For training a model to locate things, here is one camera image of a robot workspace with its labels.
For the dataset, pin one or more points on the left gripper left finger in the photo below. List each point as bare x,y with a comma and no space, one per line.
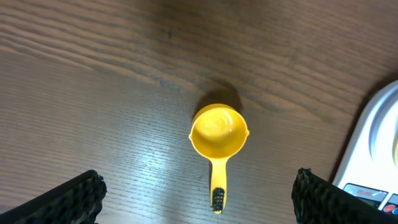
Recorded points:
78,200

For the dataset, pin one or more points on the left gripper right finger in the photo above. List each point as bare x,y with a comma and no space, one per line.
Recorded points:
317,201

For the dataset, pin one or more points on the yellow measuring scoop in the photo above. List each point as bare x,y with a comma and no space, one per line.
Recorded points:
218,132

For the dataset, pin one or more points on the white digital kitchen scale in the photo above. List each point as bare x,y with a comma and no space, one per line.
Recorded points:
368,169

